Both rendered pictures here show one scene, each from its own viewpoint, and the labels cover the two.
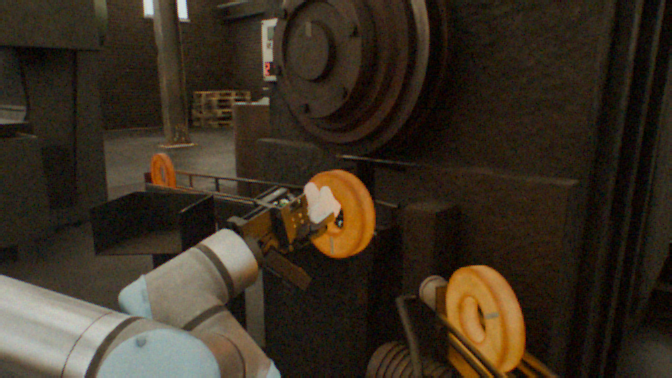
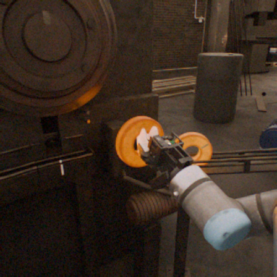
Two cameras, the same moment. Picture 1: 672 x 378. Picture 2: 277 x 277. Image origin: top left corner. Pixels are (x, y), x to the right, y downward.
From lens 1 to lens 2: 0.86 m
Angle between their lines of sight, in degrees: 71
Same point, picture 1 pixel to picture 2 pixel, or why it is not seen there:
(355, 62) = (95, 47)
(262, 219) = (183, 153)
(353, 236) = not seen: hidden behind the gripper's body
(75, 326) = not seen: outside the picture
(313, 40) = (53, 28)
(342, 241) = not seen: hidden behind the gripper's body
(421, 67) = (114, 48)
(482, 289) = (198, 139)
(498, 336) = (209, 151)
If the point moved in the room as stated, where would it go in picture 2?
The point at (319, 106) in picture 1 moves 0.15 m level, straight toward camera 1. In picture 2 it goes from (62, 81) to (114, 83)
